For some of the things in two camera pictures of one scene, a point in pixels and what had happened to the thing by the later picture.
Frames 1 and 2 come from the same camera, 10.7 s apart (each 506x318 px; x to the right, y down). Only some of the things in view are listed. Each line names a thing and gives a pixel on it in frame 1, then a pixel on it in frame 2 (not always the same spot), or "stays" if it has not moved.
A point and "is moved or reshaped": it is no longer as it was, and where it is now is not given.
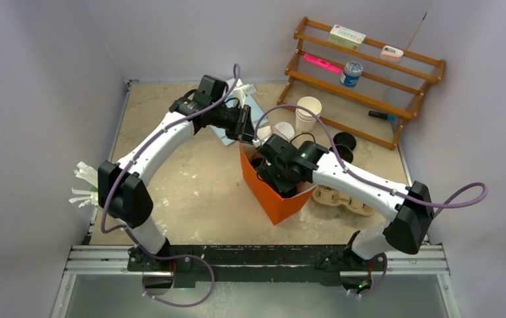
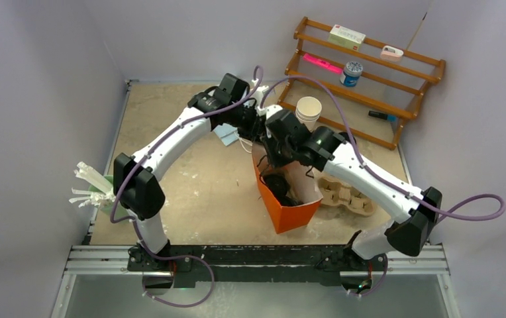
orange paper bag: x=277 y=209 is moved or reshaped
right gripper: x=267 y=172 to x=269 y=141
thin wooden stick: x=416 y=30 stays
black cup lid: x=255 y=162 is moved or reshaped
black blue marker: x=383 y=116 stays
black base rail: x=216 y=266 stays
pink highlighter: x=323 y=63 stays
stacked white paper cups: x=305 y=120 stays
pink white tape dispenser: x=392 y=53 stays
